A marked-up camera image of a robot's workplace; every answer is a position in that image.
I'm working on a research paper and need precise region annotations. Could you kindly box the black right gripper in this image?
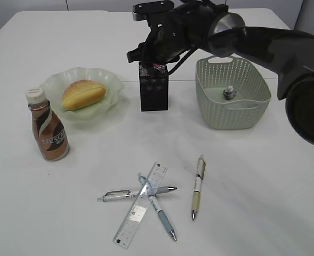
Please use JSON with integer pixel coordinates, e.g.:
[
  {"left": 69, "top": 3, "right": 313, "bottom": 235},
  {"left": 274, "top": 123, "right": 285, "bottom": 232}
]
[{"left": 127, "top": 13, "right": 196, "bottom": 64}]

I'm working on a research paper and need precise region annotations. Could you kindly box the blue paper ball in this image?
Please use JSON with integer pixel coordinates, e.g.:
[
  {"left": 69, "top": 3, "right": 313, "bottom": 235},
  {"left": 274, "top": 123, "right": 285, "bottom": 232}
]
[{"left": 223, "top": 85, "right": 237, "bottom": 100}]

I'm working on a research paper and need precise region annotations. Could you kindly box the yellow bread roll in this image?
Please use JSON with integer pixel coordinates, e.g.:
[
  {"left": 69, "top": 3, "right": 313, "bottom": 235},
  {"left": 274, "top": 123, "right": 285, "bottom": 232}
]
[{"left": 61, "top": 79, "right": 107, "bottom": 110}]

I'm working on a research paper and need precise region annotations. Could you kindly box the brown coffee bottle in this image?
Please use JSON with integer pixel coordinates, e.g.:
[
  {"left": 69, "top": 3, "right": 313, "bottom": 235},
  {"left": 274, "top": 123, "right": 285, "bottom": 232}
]
[{"left": 25, "top": 87, "right": 69, "bottom": 161}]

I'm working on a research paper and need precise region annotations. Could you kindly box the silver grey pen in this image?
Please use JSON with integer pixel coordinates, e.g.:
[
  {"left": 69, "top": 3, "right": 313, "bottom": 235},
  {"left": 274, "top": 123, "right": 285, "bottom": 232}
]
[{"left": 97, "top": 186, "right": 177, "bottom": 202}]

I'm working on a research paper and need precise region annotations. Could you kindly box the clear plastic ruler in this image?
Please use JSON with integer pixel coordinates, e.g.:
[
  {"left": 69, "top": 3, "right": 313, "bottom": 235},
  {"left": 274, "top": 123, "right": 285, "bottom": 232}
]
[{"left": 113, "top": 162, "right": 167, "bottom": 250}]

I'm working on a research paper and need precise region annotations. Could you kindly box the pink pencil sharpener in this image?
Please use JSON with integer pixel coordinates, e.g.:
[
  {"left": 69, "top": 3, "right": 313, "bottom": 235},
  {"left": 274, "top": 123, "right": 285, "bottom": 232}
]
[{"left": 152, "top": 63, "right": 164, "bottom": 70}]

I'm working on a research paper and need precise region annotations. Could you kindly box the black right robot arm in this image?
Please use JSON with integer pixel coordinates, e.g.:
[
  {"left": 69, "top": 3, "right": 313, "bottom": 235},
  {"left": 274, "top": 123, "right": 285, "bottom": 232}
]
[{"left": 127, "top": 1, "right": 314, "bottom": 145}]

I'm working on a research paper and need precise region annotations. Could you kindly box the black mesh pen holder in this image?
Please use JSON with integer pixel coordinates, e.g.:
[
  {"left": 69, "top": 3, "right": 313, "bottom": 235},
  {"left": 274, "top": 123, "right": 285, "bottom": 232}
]
[{"left": 139, "top": 62, "right": 168, "bottom": 111}]

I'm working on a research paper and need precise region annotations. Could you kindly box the grey green plastic basket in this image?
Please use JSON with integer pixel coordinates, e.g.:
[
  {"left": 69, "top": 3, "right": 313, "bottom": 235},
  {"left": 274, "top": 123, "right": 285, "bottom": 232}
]
[{"left": 195, "top": 57, "right": 271, "bottom": 130}]

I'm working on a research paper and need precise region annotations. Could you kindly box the pale green glass plate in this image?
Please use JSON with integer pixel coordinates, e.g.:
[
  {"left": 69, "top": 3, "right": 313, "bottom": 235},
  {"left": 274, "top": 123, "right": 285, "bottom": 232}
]
[{"left": 40, "top": 67, "right": 124, "bottom": 121}]

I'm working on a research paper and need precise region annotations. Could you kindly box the beige white pen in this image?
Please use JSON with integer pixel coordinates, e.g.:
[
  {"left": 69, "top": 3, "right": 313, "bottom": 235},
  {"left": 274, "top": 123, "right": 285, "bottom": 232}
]
[{"left": 191, "top": 155, "right": 206, "bottom": 221}]

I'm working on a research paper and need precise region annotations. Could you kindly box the light blue pen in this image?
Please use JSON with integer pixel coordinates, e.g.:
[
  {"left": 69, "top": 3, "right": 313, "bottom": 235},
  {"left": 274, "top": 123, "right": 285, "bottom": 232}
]
[{"left": 149, "top": 186, "right": 178, "bottom": 242}]

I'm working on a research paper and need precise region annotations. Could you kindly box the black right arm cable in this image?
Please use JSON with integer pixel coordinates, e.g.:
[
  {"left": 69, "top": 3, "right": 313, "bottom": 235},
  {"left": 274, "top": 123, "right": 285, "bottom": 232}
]
[{"left": 143, "top": 47, "right": 195, "bottom": 77}]

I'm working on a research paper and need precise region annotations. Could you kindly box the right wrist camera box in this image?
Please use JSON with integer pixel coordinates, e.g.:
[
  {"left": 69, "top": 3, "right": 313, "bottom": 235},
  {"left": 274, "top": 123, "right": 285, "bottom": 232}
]
[{"left": 132, "top": 1, "right": 174, "bottom": 21}]

